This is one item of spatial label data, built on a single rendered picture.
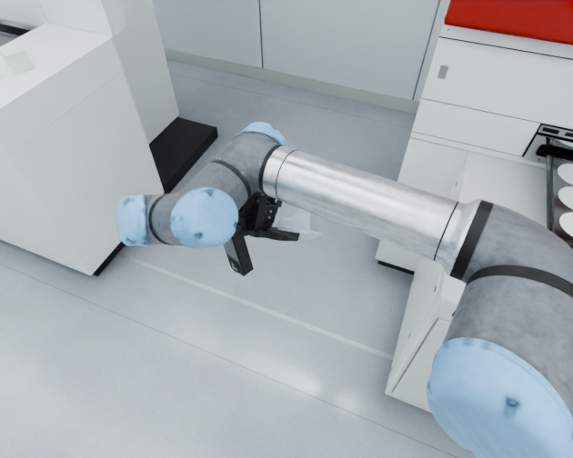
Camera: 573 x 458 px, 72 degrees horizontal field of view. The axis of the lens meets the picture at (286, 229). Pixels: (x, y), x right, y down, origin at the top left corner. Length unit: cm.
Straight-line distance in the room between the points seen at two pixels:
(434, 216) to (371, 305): 152
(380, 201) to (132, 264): 184
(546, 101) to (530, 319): 108
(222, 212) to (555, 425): 38
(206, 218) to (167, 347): 146
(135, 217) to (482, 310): 43
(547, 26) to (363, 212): 89
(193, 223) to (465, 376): 32
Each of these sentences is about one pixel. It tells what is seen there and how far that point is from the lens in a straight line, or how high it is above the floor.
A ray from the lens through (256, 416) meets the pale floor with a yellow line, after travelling 174.
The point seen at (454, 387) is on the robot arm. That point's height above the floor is 135.
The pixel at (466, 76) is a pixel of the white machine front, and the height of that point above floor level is 107.
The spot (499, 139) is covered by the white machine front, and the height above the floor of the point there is 89.
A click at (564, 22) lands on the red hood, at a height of 127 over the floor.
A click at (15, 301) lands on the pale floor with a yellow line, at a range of 234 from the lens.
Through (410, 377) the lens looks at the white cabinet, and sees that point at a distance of 151.
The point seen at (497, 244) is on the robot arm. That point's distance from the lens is 45.
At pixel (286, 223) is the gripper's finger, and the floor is 114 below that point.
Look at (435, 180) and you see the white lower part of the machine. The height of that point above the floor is 66.
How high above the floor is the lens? 168
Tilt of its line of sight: 50 degrees down
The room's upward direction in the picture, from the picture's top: straight up
